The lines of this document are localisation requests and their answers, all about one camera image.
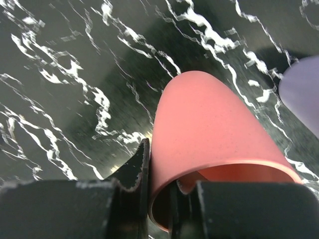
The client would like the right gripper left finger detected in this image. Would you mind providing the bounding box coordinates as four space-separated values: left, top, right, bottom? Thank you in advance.
0 138 150 239

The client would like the pink plastic cup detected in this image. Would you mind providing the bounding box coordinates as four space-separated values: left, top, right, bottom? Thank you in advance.
149 71 301 232

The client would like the lavender plastic cup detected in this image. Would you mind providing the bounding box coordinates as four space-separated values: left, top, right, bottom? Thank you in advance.
279 56 319 137

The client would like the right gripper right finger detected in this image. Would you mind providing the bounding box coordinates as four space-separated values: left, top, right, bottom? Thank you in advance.
168 181 319 239

